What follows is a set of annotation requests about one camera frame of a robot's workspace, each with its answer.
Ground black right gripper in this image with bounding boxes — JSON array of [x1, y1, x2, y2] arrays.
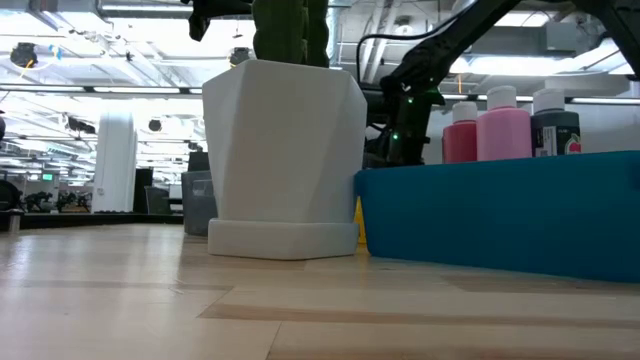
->
[[363, 83, 447, 170]]

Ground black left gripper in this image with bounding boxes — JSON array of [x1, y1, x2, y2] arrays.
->
[[180, 0, 254, 43]]

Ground red paint bottle white cap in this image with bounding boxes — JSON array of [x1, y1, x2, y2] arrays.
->
[[442, 101, 479, 165]]

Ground pink paint bottle white cap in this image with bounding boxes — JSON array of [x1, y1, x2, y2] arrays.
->
[[475, 85, 533, 162]]

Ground dark green paint bottle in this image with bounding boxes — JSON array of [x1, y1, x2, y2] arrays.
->
[[529, 88, 582, 158]]

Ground green cactus plant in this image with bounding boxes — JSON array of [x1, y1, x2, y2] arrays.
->
[[252, 0, 331, 69]]

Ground long ceiling light strip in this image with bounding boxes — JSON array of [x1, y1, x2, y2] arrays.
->
[[0, 83, 640, 106]]

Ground teal plastic bin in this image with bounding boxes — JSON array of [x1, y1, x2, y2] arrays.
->
[[353, 151, 640, 284]]

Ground white faceted plant pot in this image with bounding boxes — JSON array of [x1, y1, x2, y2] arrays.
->
[[202, 58, 369, 225]]

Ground dark background screen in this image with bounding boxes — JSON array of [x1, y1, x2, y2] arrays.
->
[[187, 151, 211, 174]]

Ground white pot saucer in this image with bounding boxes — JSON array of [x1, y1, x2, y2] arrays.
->
[[207, 218, 361, 261]]

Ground white pillar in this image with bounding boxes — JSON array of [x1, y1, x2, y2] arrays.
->
[[91, 117, 138, 214]]

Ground grey plastic container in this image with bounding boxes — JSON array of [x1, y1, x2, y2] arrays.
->
[[180, 170, 219, 237]]

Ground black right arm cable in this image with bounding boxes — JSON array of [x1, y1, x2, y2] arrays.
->
[[355, 14, 469, 86]]

